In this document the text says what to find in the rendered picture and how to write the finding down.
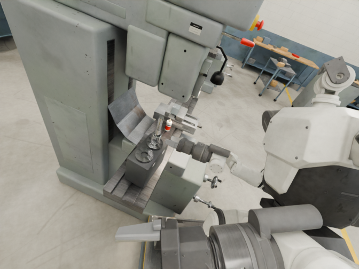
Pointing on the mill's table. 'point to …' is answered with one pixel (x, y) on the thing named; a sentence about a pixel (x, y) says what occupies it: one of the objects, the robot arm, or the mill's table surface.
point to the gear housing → (184, 23)
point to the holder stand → (145, 161)
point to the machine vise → (188, 121)
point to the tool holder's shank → (159, 125)
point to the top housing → (225, 10)
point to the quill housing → (181, 67)
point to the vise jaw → (181, 114)
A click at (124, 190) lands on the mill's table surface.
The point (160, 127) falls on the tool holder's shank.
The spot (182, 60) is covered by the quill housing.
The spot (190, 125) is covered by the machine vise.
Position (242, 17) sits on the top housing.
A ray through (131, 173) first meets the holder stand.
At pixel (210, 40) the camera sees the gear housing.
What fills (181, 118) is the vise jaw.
